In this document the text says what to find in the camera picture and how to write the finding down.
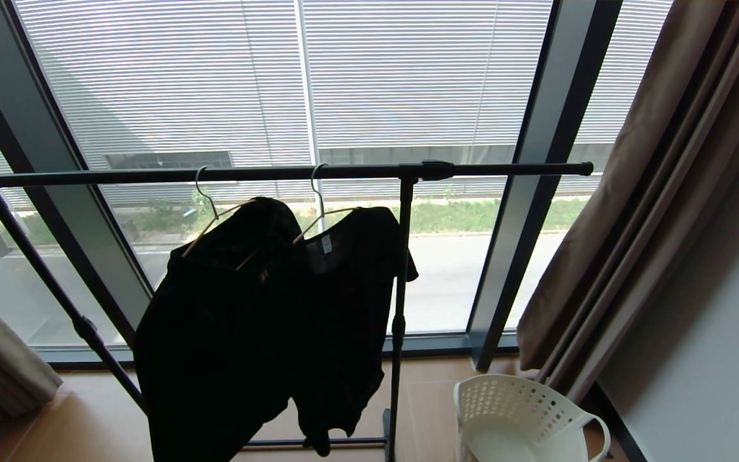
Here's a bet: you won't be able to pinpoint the black clothes rack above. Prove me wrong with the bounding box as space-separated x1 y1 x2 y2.
0 160 595 462

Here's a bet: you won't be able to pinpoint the brown curtain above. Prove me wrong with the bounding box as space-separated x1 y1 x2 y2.
516 0 739 406

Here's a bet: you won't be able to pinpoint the black garment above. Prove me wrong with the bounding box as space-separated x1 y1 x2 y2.
291 207 419 458

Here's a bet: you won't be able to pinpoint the white laundry basket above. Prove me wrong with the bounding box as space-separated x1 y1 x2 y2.
453 374 611 462

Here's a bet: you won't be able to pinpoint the pink clothes hanger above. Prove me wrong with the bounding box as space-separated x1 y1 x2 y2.
293 164 361 246
182 166 258 259

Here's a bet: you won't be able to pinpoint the black shorts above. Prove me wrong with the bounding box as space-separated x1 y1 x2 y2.
133 196 309 462

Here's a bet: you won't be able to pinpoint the window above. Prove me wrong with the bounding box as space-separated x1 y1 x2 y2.
0 0 673 372

